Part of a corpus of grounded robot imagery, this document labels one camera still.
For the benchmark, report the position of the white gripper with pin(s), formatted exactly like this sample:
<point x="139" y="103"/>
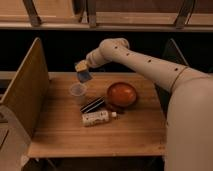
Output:
<point x="81" y="66"/>

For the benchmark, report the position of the blue white sponge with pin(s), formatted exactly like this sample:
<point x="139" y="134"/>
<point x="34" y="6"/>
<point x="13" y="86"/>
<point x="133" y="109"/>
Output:
<point x="84" y="76"/>

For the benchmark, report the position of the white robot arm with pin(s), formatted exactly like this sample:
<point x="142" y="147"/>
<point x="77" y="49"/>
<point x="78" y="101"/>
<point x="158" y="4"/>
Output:
<point x="189" y="133"/>

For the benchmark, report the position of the translucent plastic cup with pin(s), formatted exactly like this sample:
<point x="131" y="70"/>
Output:
<point x="78" y="92"/>

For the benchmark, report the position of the brown ceramic bowl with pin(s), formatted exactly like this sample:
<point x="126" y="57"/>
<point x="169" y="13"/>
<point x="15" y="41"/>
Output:
<point x="121" y="94"/>

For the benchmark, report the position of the black white striped packet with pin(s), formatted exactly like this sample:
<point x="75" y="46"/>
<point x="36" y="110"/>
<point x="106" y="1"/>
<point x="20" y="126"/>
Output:
<point x="91" y="106"/>

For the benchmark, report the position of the white bottle lying down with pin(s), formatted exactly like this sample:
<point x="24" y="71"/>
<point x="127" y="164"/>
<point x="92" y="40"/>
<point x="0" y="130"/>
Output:
<point x="99" y="117"/>

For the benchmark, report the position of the left wooden side panel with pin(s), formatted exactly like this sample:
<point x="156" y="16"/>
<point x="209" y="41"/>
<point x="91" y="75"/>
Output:
<point x="22" y="100"/>

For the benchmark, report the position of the upper wooden shelf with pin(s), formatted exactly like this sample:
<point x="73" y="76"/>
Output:
<point x="125" y="15"/>

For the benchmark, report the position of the right dark side panel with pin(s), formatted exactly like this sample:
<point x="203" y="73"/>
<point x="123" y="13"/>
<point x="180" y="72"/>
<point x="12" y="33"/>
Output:
<point x="172" y="53"/>

